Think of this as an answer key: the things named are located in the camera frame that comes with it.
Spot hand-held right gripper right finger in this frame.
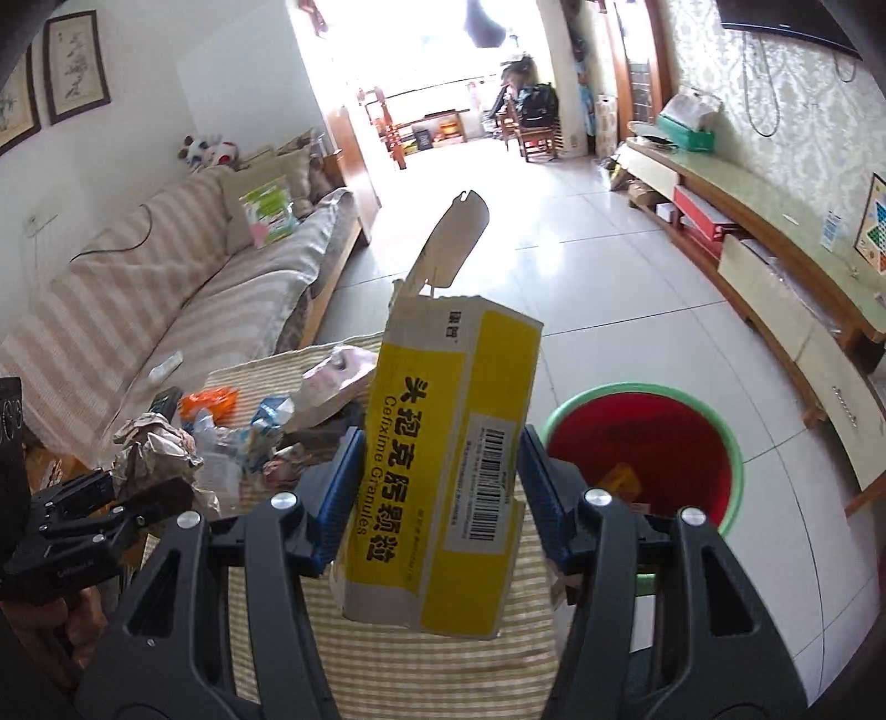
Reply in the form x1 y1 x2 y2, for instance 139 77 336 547
516 424 812 720

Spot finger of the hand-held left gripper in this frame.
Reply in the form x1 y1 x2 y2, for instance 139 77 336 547
29 469 116 522
40 476 195 556

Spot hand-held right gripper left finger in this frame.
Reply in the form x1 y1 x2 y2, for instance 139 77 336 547
73 425 368 720

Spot printed paper ball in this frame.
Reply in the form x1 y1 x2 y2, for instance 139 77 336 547
114 412 223 520

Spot green bin with red bag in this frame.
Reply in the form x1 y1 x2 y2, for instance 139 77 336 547
540 383 747 600

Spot yellow medicine box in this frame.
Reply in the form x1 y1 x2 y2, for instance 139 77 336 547
331 188 544 639

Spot blue white crumpled packet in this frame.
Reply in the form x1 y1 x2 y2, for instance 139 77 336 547
249 394 295 444

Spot pink white plastic bag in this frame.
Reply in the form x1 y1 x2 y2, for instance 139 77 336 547
296 344 379 431

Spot orange wrapper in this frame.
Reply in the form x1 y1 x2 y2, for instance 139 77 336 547
178 388 240 423

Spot green striped tablecloth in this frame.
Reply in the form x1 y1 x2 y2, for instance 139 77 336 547
200 332 562 720

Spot sofa with striped cover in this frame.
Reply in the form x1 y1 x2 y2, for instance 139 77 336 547
0 128 382 451

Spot green pink package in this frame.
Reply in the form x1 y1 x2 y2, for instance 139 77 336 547
239 174 300 249

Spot red box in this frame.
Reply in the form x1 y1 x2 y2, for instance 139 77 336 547
673 186 745 243

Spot beige pillow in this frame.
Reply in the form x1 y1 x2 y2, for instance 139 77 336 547
228 148 312 250

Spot wooden chair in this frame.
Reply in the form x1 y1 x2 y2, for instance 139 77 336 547
502 93 562 163

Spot wooden tv cabinet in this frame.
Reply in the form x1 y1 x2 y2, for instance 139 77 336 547
616 138 886 513

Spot plush toys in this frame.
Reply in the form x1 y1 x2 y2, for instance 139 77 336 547
181 135 240 171

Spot green box on cabinet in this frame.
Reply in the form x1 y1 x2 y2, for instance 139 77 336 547
656 114 717 153

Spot black bag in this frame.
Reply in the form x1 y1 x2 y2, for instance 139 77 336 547
518 83 560 129

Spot framed picture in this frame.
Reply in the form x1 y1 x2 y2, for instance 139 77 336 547
43 10 112 126
0 45 41 157

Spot colourful game board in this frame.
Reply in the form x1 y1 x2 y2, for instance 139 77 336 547
853 173 886 274

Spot television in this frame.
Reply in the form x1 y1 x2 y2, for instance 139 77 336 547
716 0 863 53

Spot black cable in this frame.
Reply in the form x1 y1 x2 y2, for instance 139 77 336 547
69 204 153 260

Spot wall cable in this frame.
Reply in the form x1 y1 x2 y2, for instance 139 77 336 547
740 34 783 140

